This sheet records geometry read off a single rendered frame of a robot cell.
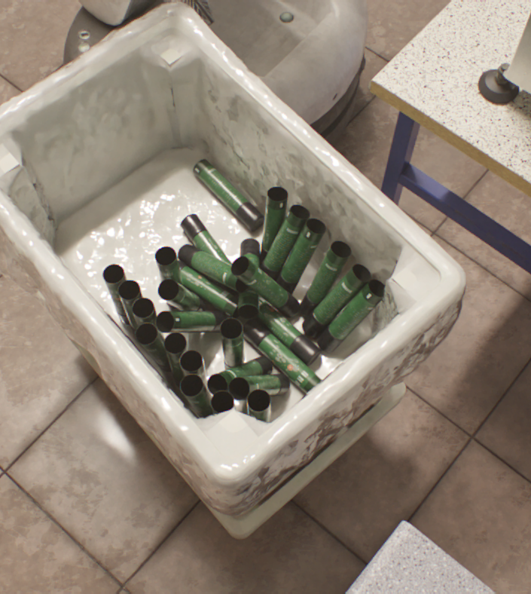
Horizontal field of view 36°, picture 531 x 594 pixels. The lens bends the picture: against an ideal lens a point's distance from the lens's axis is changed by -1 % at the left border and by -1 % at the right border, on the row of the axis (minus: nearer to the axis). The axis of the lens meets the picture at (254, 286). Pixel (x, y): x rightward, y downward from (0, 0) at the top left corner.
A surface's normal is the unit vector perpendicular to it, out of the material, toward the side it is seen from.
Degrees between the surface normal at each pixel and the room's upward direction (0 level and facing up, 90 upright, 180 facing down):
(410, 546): 0
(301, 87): 48
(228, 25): 0
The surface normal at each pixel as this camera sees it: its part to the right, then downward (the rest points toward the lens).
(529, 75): -0.65, 0.69
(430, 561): -0.01, -0.43
